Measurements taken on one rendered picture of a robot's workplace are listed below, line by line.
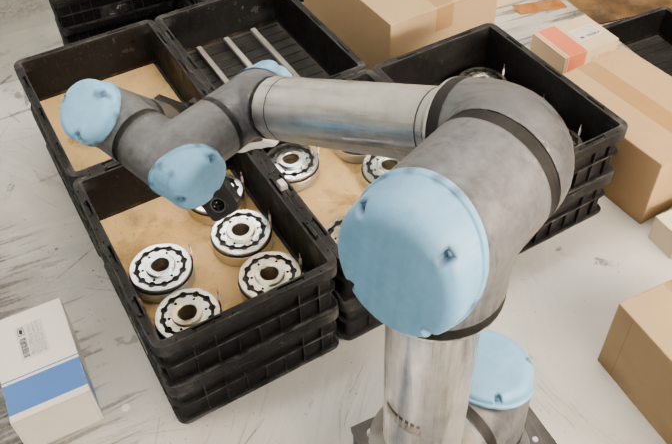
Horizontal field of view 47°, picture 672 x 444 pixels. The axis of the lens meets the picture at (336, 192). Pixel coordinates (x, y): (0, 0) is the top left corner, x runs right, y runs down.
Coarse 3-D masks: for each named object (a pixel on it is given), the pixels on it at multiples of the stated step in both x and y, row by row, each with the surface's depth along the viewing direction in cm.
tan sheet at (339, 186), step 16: (320, 160) 148; (336, 160) 148; (320, 176) 145; (336, 176) 145; (352, 176) 144; (304, 192) 142; (320, 192) 142; (336, 192) 142; (352, 192) 141; (320, 208) 139; (336, 208) 139
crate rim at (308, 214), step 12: (360, 72) 150; (372, 72) 150; (264, 156) 134; (276, 168) 132; (288, 192) 128; (300, 204) 126; (312, 216) 124; (324, 228) 122; (324, 240) 120; (336, 252) 118
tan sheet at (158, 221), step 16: (144, 208) 140; (160, 208) 140; (176, 208) 140; (256, 208) 139; (112, 224) 137; (128, 224) 137; (144, 224) 137; (160, 224) 137; (176, 224) 137; (192, 224) 137; (112, 240) 135; (128, 240) 135; (144, 240) 135; (160, 240) 134; (176, 240) 134; (192, 240) 134; (208, 240) 134; (128, 256) 132; (208, 256) 132; (128, 272) 130; (208, 272) 129; (224, 272) 129; (208, 288) 127; (224, 288) 127; (144, 304) 125; (224, 304) 124
